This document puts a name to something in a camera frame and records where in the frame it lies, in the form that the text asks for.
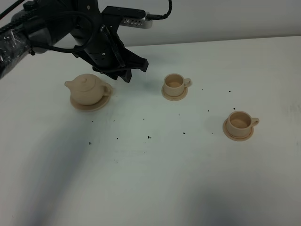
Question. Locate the near beige teacup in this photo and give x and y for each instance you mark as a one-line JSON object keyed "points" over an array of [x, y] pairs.
{"points": [[239, 124]]}

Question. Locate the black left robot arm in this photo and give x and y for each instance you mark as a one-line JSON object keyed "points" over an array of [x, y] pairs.
{"points": [[75, 27]]}

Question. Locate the near beige cup saucer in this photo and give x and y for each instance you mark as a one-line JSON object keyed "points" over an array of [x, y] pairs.
{"points": [[230, 136]]}

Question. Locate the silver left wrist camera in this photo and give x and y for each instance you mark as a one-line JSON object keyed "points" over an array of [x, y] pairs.
{"points": [[118, 16]]}

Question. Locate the beige teacup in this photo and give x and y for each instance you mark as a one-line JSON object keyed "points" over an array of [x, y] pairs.
{"points": [[174, 84], [239, 124]]}

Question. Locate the beige teapot saucer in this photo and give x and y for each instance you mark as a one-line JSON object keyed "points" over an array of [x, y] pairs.
{"points": [[97, 106]]}

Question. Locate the far beige cup saucer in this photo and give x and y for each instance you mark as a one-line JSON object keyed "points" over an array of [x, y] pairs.
{"points": [[171, 98]]}

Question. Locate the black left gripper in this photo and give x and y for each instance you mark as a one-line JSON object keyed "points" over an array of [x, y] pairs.
{"points": [[104, 53]]}

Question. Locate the beige ceramic teapot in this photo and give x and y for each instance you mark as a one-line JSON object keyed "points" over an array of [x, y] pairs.
{"points": [[88, 89]]}

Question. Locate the far beige teacup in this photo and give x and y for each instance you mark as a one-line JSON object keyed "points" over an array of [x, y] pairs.
{"points": [[174, 84]]}

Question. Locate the beige cup saucer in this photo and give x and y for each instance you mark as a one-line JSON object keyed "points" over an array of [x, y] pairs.
{"points": [[171, 98], [230, 136]]}

